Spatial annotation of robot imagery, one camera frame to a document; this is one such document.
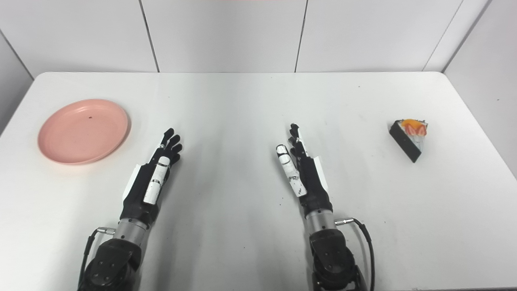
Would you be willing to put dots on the pink round plate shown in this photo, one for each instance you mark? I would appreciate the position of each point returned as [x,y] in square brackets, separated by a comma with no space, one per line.
[84,131]

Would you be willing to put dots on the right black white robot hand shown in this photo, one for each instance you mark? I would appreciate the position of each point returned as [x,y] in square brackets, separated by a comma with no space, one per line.
[313,182]

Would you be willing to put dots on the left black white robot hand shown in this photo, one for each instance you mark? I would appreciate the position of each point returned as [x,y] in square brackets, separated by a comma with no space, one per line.
[141,190]

